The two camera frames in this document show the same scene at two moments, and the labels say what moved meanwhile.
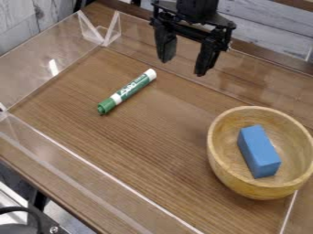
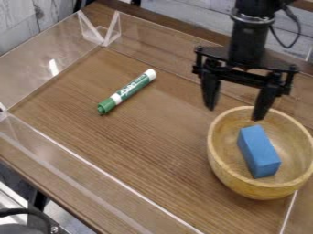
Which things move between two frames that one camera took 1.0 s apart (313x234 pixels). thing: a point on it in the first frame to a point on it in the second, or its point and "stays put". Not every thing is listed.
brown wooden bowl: [291, 140] stays put
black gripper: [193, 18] to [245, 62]
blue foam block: [259, 151] stays put
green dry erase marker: [106, 105] stays put
